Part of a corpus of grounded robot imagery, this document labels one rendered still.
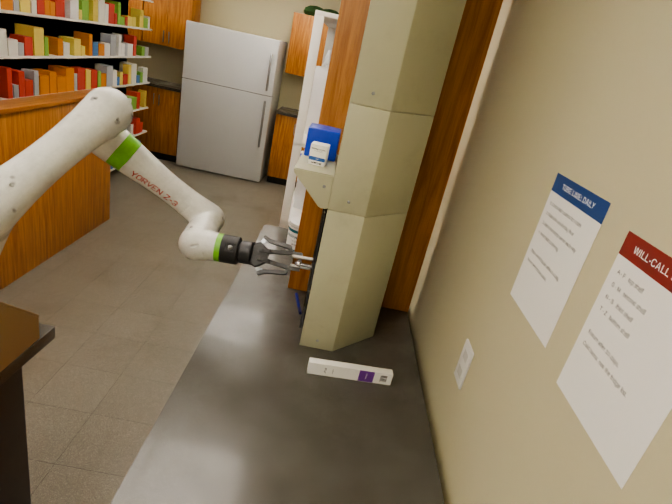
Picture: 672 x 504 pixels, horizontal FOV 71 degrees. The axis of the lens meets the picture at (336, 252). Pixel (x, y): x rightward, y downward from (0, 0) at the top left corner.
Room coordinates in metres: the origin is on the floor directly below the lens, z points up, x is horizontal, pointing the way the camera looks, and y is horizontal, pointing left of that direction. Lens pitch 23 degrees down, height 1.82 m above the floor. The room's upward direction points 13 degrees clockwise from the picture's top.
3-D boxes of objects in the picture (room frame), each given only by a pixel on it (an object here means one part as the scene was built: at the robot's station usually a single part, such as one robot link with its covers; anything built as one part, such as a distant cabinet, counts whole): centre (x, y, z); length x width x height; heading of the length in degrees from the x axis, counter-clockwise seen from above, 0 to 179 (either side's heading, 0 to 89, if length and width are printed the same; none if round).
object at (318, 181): (1.45, 0.11, 1.46); 0.32 x 0.11 x 0.10; 2
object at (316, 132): (1.52, 0.12, 1.56); 0.10 x 0.10 x 0.09; 2
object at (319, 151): (1.39, 0.11, 1.54); 0.05 x 0.05 x 0.06; 86
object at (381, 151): (1.45, -0.07, 1.33); 0.32 x 0.25 x 0.77; 2
